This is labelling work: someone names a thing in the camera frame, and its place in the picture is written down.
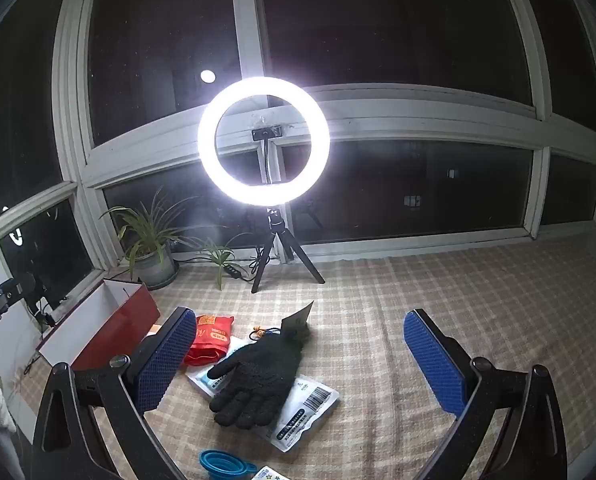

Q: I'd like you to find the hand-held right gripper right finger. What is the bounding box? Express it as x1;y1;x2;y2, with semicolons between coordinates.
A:
403;309;569;480

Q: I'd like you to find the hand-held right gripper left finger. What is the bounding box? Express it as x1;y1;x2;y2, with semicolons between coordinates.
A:
30;306;199;480

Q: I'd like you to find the red cardboard box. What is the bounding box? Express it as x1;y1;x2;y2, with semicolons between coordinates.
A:
37;279;161;372

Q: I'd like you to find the red plastic bag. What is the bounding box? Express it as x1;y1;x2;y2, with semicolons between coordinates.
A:
184;314;235;367

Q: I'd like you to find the black knit glove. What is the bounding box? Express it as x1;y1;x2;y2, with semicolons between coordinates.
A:
207;337;305;429

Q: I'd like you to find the orange and blue keychain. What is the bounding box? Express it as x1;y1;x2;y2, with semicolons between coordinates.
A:
248;324;284;346

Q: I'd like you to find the blue collapsible funnel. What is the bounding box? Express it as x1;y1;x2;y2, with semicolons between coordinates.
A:
199;450;258;480

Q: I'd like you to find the dark paper card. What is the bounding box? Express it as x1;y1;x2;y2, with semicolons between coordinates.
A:
280;301;315;343

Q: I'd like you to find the white face mask packet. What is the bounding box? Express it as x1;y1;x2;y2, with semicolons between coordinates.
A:
185;337;340;453

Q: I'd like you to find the star-print tissue packet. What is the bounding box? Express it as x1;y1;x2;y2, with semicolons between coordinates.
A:
250;465;291;480

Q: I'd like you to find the black plug charger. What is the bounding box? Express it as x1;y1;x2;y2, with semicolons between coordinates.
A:
33;305;59;328

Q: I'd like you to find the checked tablecloth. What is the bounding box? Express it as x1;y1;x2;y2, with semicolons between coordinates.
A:
8;247;596;480

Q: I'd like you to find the large potted spider plant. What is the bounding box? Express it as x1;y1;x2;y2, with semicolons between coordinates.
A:
100;187;199;291

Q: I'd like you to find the small spider plant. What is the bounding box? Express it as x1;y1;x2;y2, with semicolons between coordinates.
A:
193;237;249;291

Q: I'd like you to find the black tripod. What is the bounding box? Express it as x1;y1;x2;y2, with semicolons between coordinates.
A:
250;205;326;295

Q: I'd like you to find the black phone clip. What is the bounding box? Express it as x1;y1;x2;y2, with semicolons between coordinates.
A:
250;125;286;186

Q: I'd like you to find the black ring light cable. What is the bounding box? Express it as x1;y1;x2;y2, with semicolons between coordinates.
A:
218;255;266;281

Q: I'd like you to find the white ring light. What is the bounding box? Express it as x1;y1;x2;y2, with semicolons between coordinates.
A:
198;76;331;208

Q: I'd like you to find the white window frame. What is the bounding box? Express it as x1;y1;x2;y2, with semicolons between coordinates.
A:
0;0;596;271

